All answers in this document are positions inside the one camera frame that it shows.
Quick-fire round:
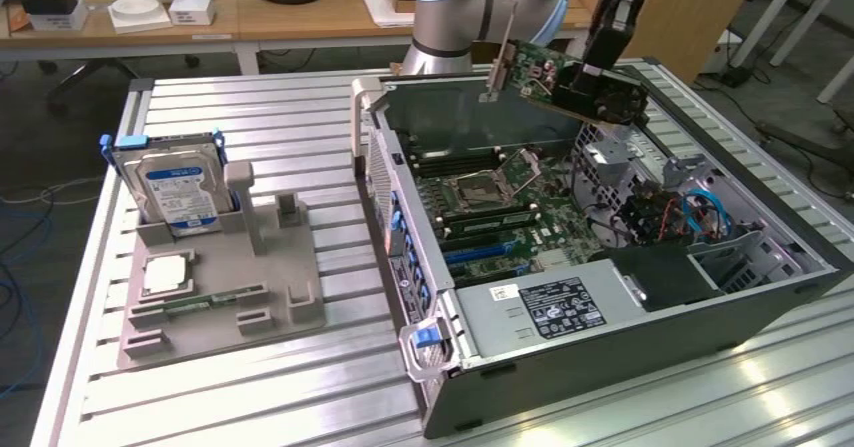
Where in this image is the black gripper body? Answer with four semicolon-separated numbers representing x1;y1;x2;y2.
603;0;688;36

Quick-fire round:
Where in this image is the green graphics card with fan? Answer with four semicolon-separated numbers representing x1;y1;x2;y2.
478;1;652;128

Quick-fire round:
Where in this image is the black RAM slot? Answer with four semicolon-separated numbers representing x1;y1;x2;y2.
411;144;503;177

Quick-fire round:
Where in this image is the silver metal drive cage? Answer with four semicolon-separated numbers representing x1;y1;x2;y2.
576;116;672;186

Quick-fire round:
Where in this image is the metal socket cover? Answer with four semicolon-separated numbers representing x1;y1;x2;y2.
496;149;543;183

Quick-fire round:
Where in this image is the CPU socket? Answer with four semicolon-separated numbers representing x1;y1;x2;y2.
452;171;519;206

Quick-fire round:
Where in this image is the white paper stack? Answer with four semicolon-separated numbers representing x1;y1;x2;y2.
361;0;416;28

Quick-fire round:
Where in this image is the black case fan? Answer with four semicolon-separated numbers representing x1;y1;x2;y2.
616;186;679;246

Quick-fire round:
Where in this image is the black floor stand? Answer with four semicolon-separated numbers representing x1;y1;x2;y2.
752;119;854;171

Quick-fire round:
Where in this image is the black RAM stick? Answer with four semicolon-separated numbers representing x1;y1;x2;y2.
442;205;540;239

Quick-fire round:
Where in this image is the wooden desk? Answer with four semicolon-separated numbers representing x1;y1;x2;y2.
236;0;588;76
0;0;241;76

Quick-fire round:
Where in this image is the black plastic air shroud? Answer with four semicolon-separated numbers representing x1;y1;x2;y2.
610;246;726;313

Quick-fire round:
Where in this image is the metal disk bay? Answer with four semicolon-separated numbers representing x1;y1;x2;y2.
686;226;806;296

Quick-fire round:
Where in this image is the grey power supply unit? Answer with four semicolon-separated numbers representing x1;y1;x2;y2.
451;259;650;359

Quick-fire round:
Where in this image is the white labelled cardboard box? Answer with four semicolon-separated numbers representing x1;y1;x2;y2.
165;0;219;26

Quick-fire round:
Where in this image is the black open PC case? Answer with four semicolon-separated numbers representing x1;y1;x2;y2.
349;56;839;441

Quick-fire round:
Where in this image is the grey plastic parts rack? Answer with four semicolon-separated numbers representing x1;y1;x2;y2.
116;161;328;371

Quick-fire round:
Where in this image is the hard disk in blue caddy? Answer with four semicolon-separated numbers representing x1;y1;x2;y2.
97;129;228;238

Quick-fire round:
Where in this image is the green RAM stick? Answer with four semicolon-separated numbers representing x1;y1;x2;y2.
163;289;259;313

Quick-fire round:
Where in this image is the black chair base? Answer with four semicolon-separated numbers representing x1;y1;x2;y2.
39;54;201;113

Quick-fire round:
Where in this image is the silver CPU chip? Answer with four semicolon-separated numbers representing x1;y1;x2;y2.
143;255;192;293

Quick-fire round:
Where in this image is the white box with black top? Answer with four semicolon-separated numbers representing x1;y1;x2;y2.
19;0;89;31

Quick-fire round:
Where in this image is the white table frame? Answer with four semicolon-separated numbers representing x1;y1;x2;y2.
730;0;854;103

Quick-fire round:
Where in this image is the blue wire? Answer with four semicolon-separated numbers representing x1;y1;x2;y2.
679;188;735;242

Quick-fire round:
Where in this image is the red wire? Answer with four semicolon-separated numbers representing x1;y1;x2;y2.
663;199;688;241

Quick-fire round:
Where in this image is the white box with round ring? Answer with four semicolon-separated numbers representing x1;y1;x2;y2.
107;0;173;34

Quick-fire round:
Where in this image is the blue floor cable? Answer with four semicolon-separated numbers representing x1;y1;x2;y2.
0;206;55;398

